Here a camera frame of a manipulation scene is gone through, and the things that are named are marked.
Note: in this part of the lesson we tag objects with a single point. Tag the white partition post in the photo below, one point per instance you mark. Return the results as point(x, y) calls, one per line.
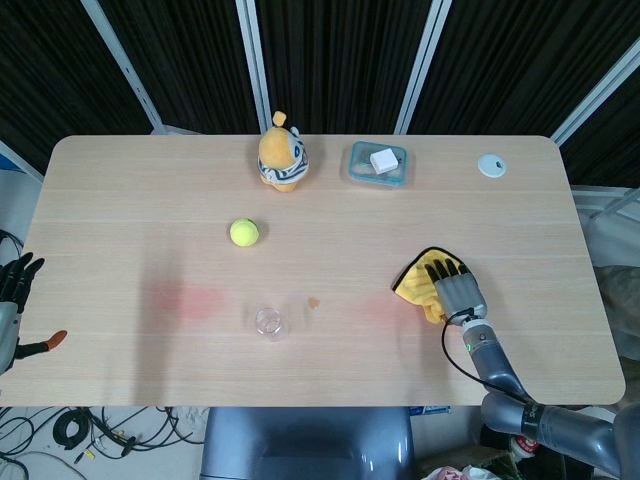
point(600, 90)
point(425, 65)
point(257, 65)
point(127, 65)

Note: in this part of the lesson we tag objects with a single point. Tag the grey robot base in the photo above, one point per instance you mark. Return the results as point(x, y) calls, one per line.
point(305, 445)

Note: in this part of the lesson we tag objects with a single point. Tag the white charger block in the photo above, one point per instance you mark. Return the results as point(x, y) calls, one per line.
point(384, 161)

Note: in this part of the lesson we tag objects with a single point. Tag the crumpled plastic bag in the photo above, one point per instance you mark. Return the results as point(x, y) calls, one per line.
point(465, 472)

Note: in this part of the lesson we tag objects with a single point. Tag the metal frame rack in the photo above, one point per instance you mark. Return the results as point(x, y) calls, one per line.
point(607, 200)

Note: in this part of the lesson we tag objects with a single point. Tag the yellow-green tennis ball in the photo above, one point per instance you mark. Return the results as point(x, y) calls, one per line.
point(244, 232)

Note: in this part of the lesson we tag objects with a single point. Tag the clear container with blue lid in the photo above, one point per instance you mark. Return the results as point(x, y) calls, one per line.
point(360, 172)

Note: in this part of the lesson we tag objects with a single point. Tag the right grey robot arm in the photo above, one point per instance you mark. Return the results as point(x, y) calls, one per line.
point(505, 380)

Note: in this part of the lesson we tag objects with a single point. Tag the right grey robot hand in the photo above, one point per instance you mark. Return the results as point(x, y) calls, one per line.
point(460, 295)

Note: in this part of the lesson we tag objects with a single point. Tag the white round grommet cap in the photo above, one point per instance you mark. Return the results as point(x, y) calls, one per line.
point(491, 166)

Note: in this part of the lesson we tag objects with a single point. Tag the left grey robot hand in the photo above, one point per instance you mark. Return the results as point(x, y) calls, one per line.
point(9, 320)

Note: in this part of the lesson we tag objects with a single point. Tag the clear plastic jar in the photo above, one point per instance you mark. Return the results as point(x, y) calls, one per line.
point(267, 325)

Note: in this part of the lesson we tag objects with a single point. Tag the yellow plush toy striped scarf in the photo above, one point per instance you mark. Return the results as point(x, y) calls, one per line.
point(280, 160)

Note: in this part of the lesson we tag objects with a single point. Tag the yellow cloth with black trim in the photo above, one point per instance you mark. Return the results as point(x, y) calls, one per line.
point(415, 287)

